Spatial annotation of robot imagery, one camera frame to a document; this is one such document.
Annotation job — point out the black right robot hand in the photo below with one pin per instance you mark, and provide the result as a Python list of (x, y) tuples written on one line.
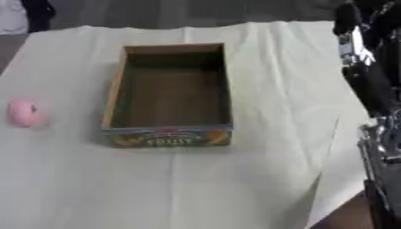
[(376, 86)]

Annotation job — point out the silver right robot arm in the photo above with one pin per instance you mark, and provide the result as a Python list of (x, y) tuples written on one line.
[(384, 167)]

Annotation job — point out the open cardboard box printed front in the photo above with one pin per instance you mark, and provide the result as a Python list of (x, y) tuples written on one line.
[(172, 98)]

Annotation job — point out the pink round toy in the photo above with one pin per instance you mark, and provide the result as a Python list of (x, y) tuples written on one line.
[(23, 114)]

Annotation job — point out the person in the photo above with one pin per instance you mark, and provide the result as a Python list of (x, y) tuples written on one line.
[(21, 15)]

